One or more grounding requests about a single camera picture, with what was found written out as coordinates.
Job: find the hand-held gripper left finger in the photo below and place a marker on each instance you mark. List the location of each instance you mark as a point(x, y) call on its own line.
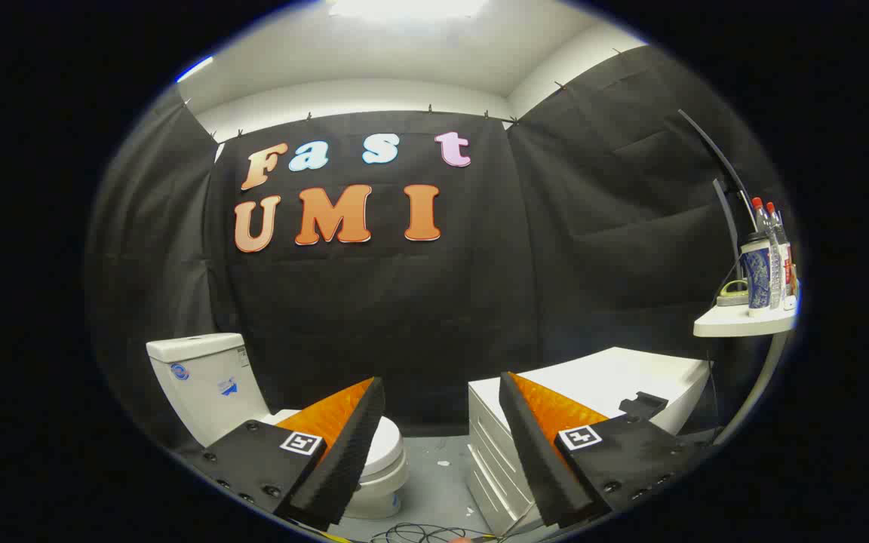
point(344, 460)

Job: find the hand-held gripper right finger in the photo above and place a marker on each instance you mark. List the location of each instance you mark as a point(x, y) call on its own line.
point(536, 460)

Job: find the white toilet lid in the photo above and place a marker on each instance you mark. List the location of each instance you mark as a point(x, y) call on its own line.
point(387, 445)

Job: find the white ceramic toilet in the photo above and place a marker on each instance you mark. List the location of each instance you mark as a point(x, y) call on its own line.
point(201, 385)

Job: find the white drawer cabinet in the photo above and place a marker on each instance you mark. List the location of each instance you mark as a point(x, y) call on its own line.
point(615, 377)

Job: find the black backdrop cloth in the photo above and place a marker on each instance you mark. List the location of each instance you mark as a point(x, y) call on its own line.
point(404, 302)

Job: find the white side table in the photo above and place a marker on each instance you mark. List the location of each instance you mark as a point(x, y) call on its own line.
point(736, 323)

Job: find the tape roll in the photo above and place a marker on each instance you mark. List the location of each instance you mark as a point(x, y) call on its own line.
point(731, 296)

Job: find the blue patterned cup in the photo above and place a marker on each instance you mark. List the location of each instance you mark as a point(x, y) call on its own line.
point(756, 275)

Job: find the clear bottle with red cap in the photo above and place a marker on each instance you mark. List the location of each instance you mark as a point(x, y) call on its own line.
point(770, 249)
point(784, 256)

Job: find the black curved stand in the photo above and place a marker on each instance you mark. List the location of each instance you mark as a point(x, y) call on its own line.
point(729, 204)

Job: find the ceiling light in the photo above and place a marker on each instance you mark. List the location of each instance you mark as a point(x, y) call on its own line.
point(404, 7)

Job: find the small black bracket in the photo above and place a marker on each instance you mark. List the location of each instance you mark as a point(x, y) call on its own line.
point(642, 405)

